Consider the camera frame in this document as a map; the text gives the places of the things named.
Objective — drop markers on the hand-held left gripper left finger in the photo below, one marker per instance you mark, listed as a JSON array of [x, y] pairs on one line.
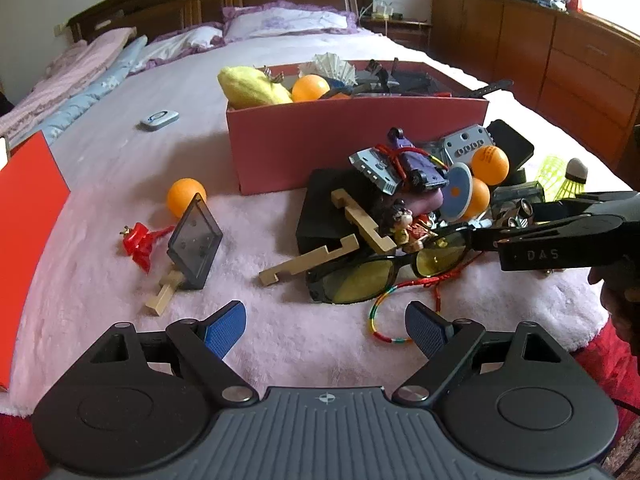
[[227, 327]]

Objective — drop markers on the metal binder clips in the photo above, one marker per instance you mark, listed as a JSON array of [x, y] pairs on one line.
[[517, 212]]

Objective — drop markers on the blue disc with orange dot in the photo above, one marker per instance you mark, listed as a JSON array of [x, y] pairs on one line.
[[457, 192]]

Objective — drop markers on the yellow plush toy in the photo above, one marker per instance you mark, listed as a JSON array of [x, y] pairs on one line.
[[250, 85]]

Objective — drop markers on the notched wooden puzzle piece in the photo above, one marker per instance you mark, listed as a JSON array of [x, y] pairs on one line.
[[367, 225]]

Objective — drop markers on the black rectangular box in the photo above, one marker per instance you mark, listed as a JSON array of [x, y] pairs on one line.
[[320, 205]]

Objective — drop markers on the pink folded quilt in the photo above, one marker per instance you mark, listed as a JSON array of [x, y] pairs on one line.
[[75, 67]]

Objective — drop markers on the red box lid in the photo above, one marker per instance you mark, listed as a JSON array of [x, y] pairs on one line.
[[25, 240]]

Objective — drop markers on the person's right hand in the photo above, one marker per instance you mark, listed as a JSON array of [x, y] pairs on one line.
[[620, 305]]

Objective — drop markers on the pink cardboard box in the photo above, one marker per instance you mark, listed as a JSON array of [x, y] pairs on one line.
[[350, 140]]

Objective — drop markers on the red knot tassel ornament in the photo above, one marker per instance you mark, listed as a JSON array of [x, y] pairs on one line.
[[137, 242]]

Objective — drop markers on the yellow-green shuttlecock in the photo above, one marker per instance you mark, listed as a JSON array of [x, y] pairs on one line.
[[555, 177]]

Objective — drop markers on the wooden nightstand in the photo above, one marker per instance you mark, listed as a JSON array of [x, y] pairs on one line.
[[400, 30]]

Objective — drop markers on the long wooden puzzle piece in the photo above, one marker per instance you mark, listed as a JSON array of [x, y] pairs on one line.
[[310, 262]]

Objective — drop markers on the red cloth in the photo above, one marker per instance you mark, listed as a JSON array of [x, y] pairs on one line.
[[607, 360]]

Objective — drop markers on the black flat case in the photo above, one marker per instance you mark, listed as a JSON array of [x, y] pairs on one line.
[[515, 142]]

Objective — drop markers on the white folding paper fan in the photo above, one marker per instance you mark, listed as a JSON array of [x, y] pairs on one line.
[[330, 67]]

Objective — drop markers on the white purple frilled pillow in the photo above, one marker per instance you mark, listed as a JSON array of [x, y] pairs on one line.
[[285, 22], [185, 42]]

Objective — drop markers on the purple toy car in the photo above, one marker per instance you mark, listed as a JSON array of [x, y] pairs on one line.
[[420, 165]]

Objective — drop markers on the white blue small device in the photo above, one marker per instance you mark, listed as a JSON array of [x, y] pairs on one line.
[[159, 120]]

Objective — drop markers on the wooden drawer cabinet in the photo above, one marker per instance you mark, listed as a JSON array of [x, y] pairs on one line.
[[550, 55]]

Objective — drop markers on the grey perforated plastic plate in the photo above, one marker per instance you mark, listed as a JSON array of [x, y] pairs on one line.
[[467, 142]]

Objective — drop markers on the black yellow-lens sunglasses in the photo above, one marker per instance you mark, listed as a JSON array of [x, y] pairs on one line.
[[357, 280]]

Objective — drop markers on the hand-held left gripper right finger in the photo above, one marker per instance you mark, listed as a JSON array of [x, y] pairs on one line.
[[425, 332]]

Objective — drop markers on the pink fuzzy blanket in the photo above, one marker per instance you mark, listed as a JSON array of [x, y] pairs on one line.
[[300, 340]]

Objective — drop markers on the dark transparent plastic box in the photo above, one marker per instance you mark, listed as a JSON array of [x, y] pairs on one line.
[[517, 194]]

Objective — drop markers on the grey transparent plastic case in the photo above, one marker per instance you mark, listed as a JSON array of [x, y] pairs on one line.
[[195, 240]]

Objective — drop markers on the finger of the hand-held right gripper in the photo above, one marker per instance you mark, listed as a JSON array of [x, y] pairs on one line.
[[485, 237], [590, 202]]

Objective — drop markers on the black wrist watch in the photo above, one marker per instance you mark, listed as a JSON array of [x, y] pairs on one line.
[[492, 87]]

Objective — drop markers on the light blue folded quilt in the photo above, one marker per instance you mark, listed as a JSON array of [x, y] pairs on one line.
[[90, 95]]

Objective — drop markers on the orange ping pong ball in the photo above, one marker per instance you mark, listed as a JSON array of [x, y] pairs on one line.
[[490, 164], [186, 197], [311, 88], [480, 197]]

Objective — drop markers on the small doll figurine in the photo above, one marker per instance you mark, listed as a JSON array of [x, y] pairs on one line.
[[407, 225]]

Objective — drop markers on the small wooden puzzle piece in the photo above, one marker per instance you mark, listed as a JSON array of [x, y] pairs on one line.
[[165, 295]]

